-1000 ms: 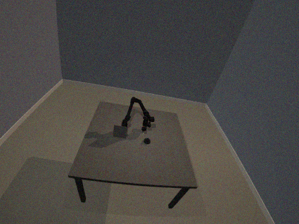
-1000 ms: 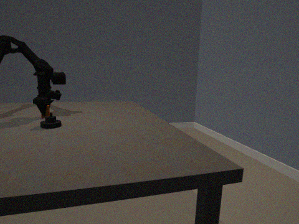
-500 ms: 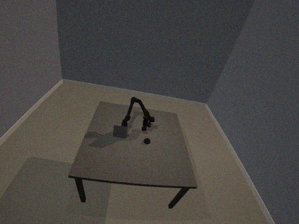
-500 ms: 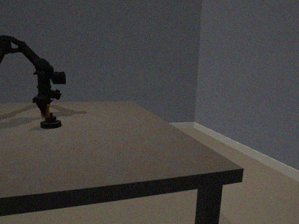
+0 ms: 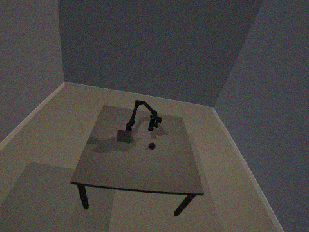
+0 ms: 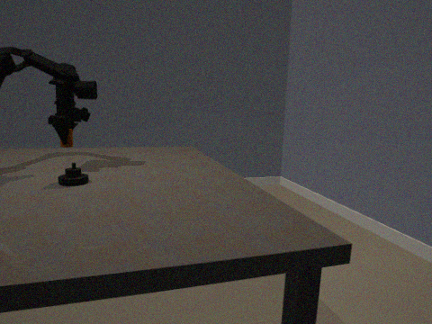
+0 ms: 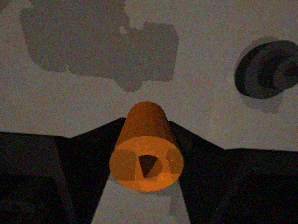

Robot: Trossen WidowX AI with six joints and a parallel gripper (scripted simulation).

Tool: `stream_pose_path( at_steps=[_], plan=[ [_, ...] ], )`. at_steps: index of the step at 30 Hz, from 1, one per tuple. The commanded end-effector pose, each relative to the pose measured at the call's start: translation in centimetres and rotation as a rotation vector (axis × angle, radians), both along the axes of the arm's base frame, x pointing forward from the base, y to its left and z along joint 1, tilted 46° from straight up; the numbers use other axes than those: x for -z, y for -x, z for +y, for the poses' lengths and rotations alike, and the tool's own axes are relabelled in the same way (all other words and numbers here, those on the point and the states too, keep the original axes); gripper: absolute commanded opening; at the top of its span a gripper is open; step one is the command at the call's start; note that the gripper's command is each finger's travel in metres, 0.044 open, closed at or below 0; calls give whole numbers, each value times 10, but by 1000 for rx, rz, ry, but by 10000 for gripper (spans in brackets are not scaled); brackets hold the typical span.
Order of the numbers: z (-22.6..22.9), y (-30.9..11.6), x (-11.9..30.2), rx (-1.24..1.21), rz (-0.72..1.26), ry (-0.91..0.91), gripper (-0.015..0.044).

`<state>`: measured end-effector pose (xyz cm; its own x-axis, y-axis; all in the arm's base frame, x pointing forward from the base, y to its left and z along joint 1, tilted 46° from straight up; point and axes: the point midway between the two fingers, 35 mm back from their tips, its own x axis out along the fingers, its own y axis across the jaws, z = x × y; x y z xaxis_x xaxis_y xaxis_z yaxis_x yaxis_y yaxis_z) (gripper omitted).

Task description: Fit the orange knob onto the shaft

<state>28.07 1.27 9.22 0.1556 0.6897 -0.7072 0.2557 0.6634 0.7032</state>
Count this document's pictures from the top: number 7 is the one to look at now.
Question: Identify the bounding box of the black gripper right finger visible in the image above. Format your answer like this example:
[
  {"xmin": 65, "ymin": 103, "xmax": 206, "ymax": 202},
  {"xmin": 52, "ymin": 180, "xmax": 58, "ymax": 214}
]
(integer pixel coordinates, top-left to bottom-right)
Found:
[{"xmin": 168, "ymin": 121, "xmax": 298, "ymax": 224}]

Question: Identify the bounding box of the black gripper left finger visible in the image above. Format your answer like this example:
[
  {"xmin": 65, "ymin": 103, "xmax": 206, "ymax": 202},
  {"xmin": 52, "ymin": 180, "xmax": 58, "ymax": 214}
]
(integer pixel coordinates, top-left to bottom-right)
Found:
[{"xmin": 0, "ymin": 117, "xmax": 126, "ymax": 224}]

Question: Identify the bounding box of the orange cylinder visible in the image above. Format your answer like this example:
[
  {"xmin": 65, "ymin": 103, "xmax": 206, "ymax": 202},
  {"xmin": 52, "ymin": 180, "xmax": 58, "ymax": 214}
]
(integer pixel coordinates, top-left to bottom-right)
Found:
[{"xmin": 109, "ymin": 101, "xmax": 184, "ymax": 192}]

